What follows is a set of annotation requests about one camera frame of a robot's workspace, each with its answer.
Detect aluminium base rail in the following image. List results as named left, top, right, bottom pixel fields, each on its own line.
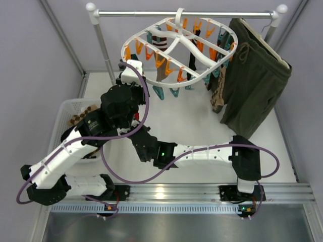
left=50, top=181, right=316, bottom=215

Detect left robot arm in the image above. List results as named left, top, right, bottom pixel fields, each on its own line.
left=21, top=83, right=149, bottom=206

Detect white metal clothes rack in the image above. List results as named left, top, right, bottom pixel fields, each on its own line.
left=86, top=3, right=273, bottom=80

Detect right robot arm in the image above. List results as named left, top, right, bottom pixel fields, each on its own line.
left=129, top=127, right=261, bottom=195

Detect white laundry basket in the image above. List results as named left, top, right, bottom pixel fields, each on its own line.
left=47, top=98, right=101, bottom=154

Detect white hanger with metal hook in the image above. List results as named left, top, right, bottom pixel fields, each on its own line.
left=239, top=4, right=290, bottom=69

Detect black sock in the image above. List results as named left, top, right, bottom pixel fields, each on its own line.
left=188, top=29, right=202, bottom=71

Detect olive green shorts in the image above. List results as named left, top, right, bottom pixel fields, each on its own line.
left=221, top=19, right=292, bottom=139

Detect brown argyle sock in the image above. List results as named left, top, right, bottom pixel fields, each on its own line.
left=205, top=73, right=218, bottom=92
left=210, top=66, right=227, bottom=113

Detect white oval clip hanger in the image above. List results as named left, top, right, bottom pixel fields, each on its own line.
left=121, top=14, right=238, bottom=100

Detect brown striped sock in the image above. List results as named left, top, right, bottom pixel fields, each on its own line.
left=152, top=35, right=168, bottom=82

